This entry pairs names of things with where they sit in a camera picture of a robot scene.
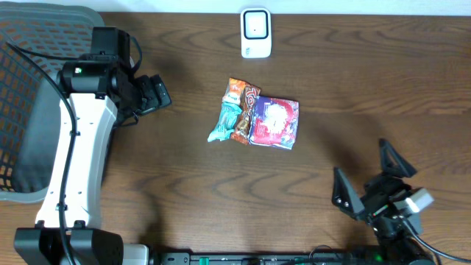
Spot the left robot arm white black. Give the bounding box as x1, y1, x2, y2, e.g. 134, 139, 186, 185
14, 27, 171, 265

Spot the teal snack packet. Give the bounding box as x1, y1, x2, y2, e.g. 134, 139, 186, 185
208, 102, 242, 142

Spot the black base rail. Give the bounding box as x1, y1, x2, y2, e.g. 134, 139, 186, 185
148, 252, 367, 265

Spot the dark grey plastic basket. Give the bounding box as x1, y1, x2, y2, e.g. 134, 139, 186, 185
1, 1, 104, 203

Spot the small orange snack packet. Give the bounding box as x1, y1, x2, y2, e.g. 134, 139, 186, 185
222, 78, 247, 105

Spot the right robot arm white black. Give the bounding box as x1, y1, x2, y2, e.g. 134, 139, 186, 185
332, 138, 434, 264

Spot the purple red snack bag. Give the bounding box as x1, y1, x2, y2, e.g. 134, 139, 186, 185
249, 96, 300, 150

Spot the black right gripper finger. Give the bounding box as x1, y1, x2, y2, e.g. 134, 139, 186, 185
379, 138, 417, 178
331, 167, 365, 221

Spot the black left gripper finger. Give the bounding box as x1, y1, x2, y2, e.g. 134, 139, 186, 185
150, 74, 172, 107
138, 102, 172, 115

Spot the red orange candy bar wrapper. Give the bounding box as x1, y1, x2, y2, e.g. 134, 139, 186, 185
230, 85, 261, 144

